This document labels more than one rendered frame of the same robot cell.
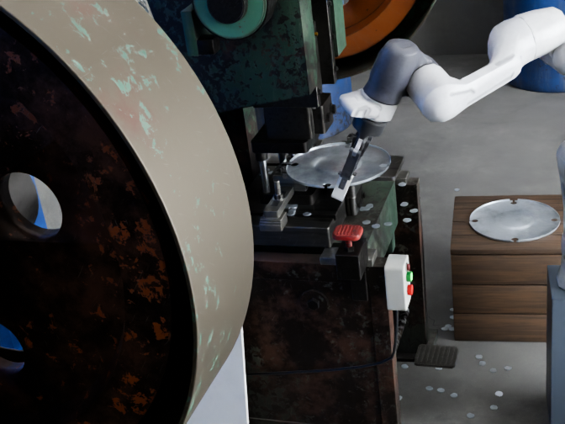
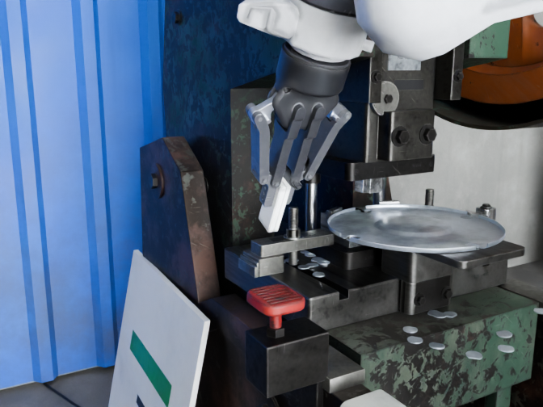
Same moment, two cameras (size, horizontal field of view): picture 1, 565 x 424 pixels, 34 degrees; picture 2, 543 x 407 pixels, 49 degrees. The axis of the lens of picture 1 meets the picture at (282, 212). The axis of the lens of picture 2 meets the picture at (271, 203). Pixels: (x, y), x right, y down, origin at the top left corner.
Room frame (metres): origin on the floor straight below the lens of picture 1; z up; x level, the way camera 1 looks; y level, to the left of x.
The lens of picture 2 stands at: (1.47, -0.61, 1.04)
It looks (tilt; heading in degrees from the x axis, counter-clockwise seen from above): 13 degrees down; 40
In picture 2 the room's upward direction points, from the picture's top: straight up
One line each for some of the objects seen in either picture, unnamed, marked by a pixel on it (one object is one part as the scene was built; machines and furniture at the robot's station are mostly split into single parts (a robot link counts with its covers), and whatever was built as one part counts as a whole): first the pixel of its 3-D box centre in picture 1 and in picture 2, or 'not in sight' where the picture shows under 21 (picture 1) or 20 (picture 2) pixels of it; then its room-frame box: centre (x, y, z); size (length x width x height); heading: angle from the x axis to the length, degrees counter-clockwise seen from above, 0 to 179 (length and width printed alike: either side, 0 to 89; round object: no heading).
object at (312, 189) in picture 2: (263, 168); (311, 197); (2.36, 0.04, 0.81); 0.02 x 0.02 x 0.14
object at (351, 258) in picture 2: (295, 183); (363, 241); (2.42, -0.05, 0.72); 0.20 x 0.16 x 0.03; 160
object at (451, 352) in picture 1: (360, 355); not in sight; (2.37, -0.18, 0.14); 0.59 x 0.10 x 0.05; 70
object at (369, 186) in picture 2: not in sight; (370, 181); (2.41, -0.06, 0.84); 0.05 x 0.03 x 0.04; 160
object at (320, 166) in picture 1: (338, 164); (413, 225); (2.37, -0.17, 0.78); 0.29 x 0.29 x 0.01
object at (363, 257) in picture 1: (354, 275); (287, 390); (2.04, -0.16, 0.62); 0.10 x 0.06 x 0.20; 160
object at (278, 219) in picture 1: (277, 199); (288, 237); (2.26, 0.01, 0.76); 0.17 x 0.06 x 0.10; 160
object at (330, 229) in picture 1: (298, 198); (364, 265); (2.41, -0.05, 0.68); 0.45 x 0.30 x 0.06; 160
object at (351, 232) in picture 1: (348, 243); (275, 320); (2.03, -0.15, 0.72); 0.07 x 0.06 x 0.08; 70
